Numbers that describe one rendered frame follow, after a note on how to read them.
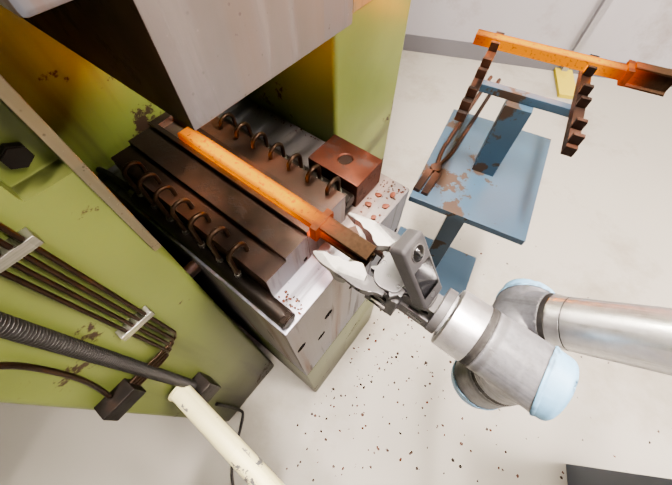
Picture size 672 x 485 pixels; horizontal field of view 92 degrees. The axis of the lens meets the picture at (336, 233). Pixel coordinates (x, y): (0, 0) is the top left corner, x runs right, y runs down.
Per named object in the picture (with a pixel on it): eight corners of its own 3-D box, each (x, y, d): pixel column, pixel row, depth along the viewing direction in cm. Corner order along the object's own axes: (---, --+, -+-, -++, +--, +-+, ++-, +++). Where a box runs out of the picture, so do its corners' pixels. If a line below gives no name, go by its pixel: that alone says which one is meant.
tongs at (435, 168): (488, 77, 113) (490, 74, 112) (500, 81, 112) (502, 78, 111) (412, 189, 87) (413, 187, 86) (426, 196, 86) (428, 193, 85)
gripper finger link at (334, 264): (309, 280, 53) (363, 296, 52) (306, 264, 48) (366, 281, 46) (315, 263, 54) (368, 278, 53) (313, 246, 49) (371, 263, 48)
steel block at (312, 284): (383, 276, 105) (410, 188, 67) (306, 376, 89) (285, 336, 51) (260, 192, 123) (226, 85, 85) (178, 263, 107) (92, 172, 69)
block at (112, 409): (147, 391, 60) (134, 389, 56) (118, 421, 57) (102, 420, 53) (137, 380, 60) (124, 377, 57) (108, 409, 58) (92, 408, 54)
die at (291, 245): (344, 219, 63) (345, 192, 56) (273, 297, 55) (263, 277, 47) (202, 128, 76) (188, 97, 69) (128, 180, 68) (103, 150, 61)
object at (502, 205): (547, 144, 99) (551, 139, 97) (521, 245, 80) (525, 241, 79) (452, 113, 106) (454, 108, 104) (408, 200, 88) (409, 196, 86)
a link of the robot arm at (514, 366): (530, 428, 44) (577, 428, 35) (447, 367, 48) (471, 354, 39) (553, 369, 48) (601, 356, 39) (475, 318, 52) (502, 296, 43)
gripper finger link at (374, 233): (346, 229, 58) (375, 269, 54) (347, 210, 53) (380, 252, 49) (360, 221, 59) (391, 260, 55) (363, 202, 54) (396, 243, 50)
